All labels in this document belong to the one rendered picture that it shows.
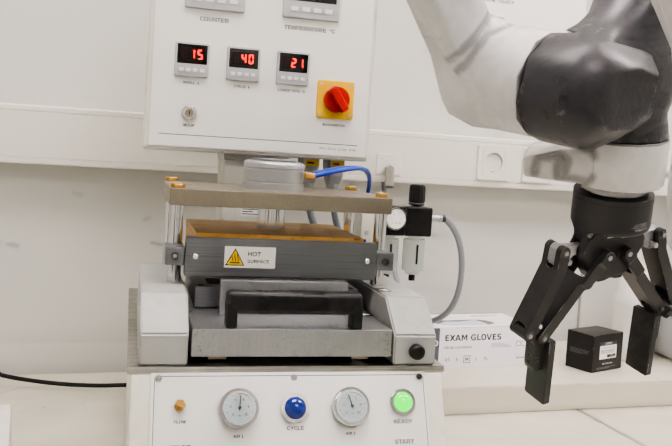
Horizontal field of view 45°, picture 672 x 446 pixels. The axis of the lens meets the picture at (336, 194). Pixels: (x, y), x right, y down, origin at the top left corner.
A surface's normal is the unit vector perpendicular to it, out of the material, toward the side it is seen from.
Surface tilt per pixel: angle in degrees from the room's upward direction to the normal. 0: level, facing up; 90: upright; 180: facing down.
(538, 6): 90
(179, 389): 65
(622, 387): 90
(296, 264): 90
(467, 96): 114
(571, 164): 103
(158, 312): 41
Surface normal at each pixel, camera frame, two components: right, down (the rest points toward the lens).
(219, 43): 0.24, 0.07
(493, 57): -0.59, -0.40
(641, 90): 0.61, 0.25
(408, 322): 0.21, -0.71
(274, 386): 0.25, -0.36
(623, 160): -0.18, 0.30
